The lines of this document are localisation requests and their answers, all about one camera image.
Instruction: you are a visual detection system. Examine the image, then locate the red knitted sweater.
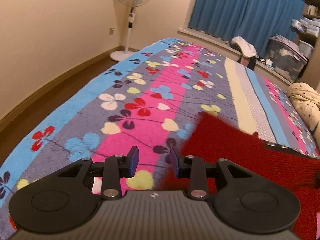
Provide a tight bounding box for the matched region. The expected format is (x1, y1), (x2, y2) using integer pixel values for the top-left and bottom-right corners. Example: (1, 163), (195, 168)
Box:
(161, 114), (319, 239)

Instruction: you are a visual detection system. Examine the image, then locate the cream star-patterned duvet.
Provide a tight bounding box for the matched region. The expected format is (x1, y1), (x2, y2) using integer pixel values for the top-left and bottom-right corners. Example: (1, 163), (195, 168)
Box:
(287, 82), (320, 148)

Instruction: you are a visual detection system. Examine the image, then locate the colourful floral bed blanket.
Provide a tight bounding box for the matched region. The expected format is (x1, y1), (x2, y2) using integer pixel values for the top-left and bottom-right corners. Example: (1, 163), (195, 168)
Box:
(1, 38), (319, 239)

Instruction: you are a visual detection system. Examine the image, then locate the clear plastic storage bin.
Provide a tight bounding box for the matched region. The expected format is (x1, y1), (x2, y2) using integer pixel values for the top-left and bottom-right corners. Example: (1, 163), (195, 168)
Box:
(264, 35), (307, 83)

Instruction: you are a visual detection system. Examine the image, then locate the white cloth on sill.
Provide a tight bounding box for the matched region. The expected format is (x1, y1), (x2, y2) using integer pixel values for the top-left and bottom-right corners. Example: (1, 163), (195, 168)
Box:
(231, 36), (257, 58)

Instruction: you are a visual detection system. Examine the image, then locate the wooden shelf with items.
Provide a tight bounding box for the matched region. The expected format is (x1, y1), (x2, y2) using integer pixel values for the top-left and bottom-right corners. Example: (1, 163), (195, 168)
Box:
(291, 0), (319, 60)

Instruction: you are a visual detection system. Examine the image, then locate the blue window curtain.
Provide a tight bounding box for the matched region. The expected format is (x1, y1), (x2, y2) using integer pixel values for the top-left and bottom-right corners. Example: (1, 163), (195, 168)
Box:
(188, 0), (305, 56)

